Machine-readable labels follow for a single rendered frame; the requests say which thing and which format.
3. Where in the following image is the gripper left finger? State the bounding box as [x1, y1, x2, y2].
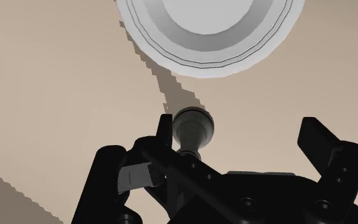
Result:
[71, 113, 229, 224]

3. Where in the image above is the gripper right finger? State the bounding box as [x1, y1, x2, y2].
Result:
[297, 116, 358, 224]

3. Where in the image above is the grey round-topped shaker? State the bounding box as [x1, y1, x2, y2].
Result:
[172, 106, 215, 161]

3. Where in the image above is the white round plate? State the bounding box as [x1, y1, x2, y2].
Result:
[115, 0, 306, 79]

